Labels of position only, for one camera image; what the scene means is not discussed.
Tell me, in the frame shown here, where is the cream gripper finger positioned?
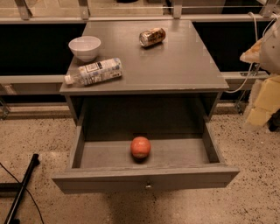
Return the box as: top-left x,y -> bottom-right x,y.
240,38 -> 263,63
244,74 -> 280,128

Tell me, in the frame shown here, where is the red apple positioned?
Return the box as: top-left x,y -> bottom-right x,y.
130,136 -> 151,159

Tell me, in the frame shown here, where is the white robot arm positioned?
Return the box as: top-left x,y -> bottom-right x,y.
240,19 -> 280,126

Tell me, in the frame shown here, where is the grey cabinet with counter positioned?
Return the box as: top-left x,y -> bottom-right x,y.
59,19 -> 230,126

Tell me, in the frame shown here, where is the grey open top drawer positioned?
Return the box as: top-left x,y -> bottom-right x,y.
52,119 -> 239,193

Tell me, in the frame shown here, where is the brown soda can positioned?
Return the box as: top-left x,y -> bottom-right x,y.
139,28 -> 166,47

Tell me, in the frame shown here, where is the clear plastic water bottle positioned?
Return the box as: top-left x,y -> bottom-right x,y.
65,58 -> 123,87

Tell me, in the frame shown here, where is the white ceramic bowl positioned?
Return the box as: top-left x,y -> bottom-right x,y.
68,36 -> 102,62

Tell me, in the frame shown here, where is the black stand leg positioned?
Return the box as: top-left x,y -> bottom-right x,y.
0,154 -> 39,224

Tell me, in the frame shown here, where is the white cable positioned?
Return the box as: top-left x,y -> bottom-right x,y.
224,11 -> 278,95

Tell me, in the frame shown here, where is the metal window railing frame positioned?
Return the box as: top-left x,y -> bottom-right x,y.
0,0 -> 280,24

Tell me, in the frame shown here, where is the thin black floor cable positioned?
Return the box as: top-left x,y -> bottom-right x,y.
0,162 -> 46,224

